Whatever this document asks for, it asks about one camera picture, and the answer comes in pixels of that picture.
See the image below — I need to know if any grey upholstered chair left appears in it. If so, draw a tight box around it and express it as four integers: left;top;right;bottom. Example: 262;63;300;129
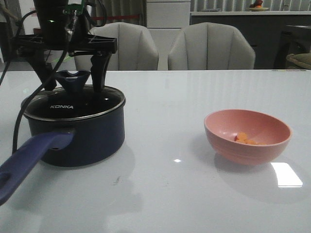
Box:
74;22;159;71

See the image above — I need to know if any orange ham slice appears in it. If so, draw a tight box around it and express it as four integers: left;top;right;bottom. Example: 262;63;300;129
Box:
236;132;248;141

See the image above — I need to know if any black cable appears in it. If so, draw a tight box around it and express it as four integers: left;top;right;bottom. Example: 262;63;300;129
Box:
12;48;71;153

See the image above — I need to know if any glass lid with blue knob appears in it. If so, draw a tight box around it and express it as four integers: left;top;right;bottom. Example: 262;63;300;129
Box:
24;70;125;122

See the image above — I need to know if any dark counter with white top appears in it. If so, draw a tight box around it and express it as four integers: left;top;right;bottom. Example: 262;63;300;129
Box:
190;11;311;69

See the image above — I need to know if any grey upholstered chair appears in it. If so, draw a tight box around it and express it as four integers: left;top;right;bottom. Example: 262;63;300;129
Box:
74;22;159;71
168;22;256;70

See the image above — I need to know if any fruit plate on counter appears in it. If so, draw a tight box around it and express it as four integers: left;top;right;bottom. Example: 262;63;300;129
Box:
248;0;269;12

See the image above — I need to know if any dark blue saucepan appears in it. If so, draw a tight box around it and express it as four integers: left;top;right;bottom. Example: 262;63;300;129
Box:
0;104;125;203

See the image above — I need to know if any pink plastic bowl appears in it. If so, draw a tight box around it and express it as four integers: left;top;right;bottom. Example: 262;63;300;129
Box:
204;109;292;166

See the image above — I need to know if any white drawer cabinet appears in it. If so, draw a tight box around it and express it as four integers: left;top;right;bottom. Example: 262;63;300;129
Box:
146;0;191;70

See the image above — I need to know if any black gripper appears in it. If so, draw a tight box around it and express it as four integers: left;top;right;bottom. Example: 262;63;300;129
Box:
15;34;118;93

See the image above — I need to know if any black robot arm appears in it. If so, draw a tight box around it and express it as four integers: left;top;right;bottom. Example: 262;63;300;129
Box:
12;0;118;93

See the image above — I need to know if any grey upholstered chair right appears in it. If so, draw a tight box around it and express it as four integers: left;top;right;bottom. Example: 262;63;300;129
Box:
168;22;256;70

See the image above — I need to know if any red barrier belt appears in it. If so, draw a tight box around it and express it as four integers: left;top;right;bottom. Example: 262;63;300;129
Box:
91;15;140;20

